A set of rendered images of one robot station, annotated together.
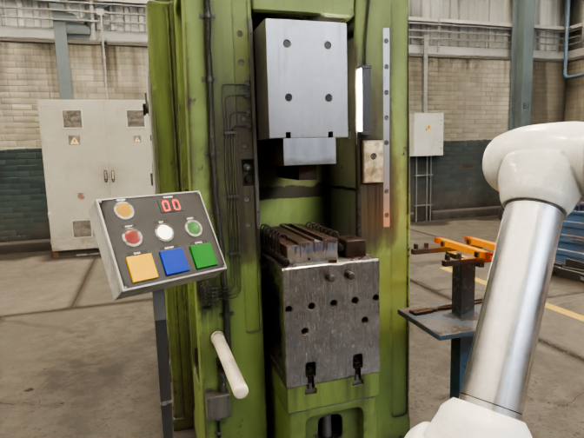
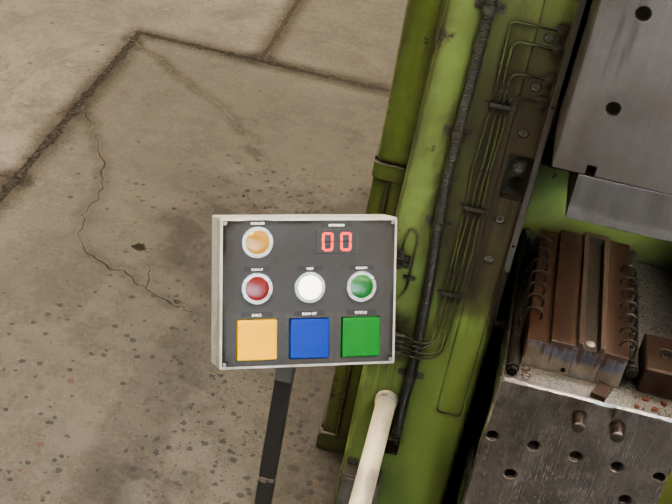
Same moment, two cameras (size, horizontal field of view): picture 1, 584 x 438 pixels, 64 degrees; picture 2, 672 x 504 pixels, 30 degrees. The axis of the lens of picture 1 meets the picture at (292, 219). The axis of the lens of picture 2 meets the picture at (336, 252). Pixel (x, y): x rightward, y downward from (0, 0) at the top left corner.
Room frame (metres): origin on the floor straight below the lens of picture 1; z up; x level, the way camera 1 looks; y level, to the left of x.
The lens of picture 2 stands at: (-0.33, -0.38, 2.46)
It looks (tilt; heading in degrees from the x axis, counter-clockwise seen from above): 34 degrees down; 23
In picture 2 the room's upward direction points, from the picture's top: 11 degrees clockwise
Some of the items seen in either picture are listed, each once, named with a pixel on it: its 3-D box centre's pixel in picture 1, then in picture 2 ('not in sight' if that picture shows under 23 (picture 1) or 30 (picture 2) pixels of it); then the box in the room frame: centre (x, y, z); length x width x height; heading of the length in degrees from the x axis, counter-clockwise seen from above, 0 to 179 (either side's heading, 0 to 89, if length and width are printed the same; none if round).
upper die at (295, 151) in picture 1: (292, 152); (626, 154); (1.90, -0.01, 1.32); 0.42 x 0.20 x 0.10; 18
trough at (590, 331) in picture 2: (300, 231); (594, 288); (1.90, -0.03, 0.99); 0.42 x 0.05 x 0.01; 18
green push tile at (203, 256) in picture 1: (202, 255); (360, 336); (1.42, 0.28, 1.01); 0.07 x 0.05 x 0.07; 133
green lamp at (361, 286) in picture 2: (193, 228); (361, 286); (1.46, 0.31, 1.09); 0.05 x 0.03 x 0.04; 108
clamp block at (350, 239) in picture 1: (349, 245); (661, 366); (1.81, -0.22, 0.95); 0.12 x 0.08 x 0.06; 18
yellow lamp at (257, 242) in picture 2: (123, 210); (257, 242); (1.35, 0.48, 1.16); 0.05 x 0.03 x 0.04; 108
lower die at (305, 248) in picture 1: (295, 240); (578, 299); (1.90, -0.01, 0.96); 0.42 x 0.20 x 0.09; 18
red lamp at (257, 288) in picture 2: (132, 236); (257, 288); (1.32, 0.46, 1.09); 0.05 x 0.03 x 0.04; 108
